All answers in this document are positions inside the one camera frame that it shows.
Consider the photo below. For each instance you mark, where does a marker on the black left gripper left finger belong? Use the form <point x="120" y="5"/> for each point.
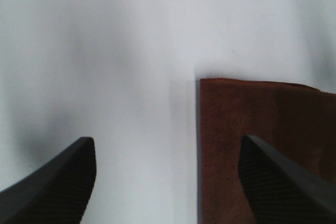
<point x="58" y="192"/>

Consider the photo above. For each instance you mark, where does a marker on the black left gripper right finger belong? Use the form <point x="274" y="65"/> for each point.
<point x="280" y="191"/>

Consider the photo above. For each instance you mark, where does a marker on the brown square towel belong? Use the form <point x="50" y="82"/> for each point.
<point x="298" y="120"/>

